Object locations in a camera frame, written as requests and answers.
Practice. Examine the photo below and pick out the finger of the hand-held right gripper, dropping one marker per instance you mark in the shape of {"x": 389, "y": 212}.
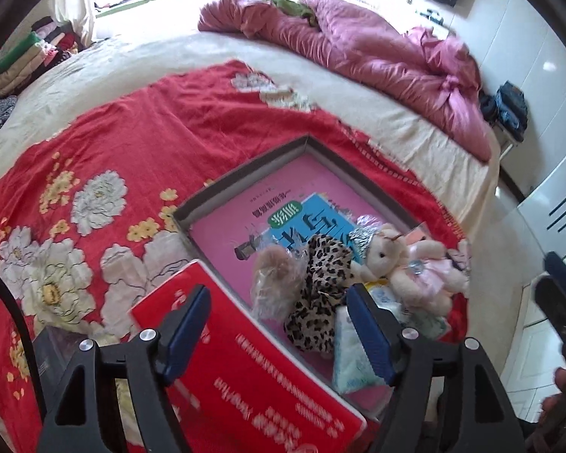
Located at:
{"x": 560, "y": 264}
{"x": 552, "y": 295}

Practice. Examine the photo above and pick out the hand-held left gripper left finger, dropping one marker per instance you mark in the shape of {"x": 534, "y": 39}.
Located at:
{"x": 188, "y": 330}

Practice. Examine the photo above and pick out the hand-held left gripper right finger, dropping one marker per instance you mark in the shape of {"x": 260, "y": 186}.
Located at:
{"x": 370, "y": 325}

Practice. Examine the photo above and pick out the green white tissue pack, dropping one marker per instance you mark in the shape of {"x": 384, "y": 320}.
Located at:
{"x": 353, "y": 363}

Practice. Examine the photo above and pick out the leopard print scrunchie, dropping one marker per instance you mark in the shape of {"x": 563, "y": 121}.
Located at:
{"x": 318, "y": 292}

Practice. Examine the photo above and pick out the cream teddy bear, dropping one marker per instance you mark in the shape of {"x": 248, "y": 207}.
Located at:
{"x": 386, "y": 257}

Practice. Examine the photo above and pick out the beige scrunchie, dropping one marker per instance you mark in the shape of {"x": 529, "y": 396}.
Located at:
{"x": 276, "y": 278}

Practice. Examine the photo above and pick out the person's right hand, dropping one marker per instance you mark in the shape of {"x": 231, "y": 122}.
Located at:
{"x": 563, "y": 387}

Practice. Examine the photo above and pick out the white cabinet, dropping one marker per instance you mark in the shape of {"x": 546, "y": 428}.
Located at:
{"x": 556, "y": 207}

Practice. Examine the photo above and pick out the red and white cardboard box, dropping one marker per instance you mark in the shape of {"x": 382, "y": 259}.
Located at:
{"x": 245, "y": 377}

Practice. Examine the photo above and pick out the blue printed box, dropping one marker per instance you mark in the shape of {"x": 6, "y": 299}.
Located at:
{"x": 52, "y": 358}

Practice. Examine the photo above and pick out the blue jeans pile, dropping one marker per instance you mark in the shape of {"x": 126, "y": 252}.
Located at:
{"x": 509, "y": 108}

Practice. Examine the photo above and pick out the red floral blanket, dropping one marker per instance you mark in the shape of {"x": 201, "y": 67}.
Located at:
{"x": 122, "y": 132}

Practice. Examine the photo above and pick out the pink quilt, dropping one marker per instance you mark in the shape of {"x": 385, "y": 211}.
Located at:
{"x": 368, "y": 47}

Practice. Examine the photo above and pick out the bed with beige sheet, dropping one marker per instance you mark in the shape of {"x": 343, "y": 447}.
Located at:
{"x": 170, "y": 52}

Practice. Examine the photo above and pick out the stack of folded clothes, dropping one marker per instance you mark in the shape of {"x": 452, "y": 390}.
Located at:
{"x": 23, "y": 56}

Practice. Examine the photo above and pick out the white curtain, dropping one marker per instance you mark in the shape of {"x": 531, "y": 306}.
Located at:
{"x": 85, "y": 4}

